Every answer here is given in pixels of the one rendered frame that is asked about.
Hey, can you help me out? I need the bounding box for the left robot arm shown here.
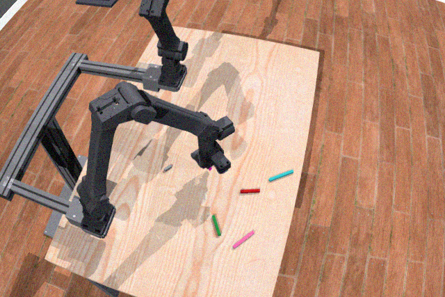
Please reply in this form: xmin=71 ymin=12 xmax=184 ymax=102
xmin=138 ymin=0 xmax=188 ymax=88

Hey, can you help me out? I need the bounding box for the pink rod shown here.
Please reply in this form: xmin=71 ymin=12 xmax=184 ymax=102
xmin=232 ymin=231 xmax=254 ymax=248

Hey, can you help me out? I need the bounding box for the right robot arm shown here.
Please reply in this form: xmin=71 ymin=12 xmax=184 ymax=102
xmin=76 ymin=81 xmax=235 ymax=236

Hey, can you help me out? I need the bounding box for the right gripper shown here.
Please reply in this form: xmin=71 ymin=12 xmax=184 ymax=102
xmin=191 ymin=144 xmax=224 ymax=170

